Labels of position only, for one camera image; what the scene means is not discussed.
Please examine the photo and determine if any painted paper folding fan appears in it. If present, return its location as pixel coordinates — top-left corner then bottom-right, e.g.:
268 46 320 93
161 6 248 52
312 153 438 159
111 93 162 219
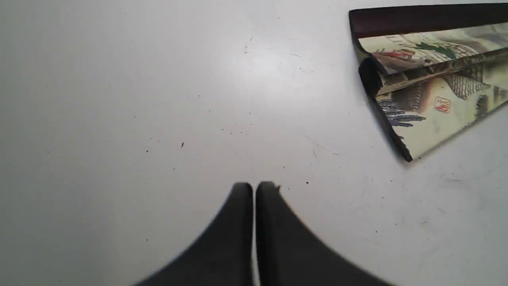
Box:
348 2 508 162

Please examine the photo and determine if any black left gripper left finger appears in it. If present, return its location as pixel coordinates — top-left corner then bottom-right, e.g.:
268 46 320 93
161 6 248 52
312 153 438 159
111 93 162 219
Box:
139 182 254 286

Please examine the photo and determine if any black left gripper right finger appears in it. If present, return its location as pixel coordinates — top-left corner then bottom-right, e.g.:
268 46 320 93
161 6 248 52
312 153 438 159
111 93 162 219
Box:
256 182 388 286

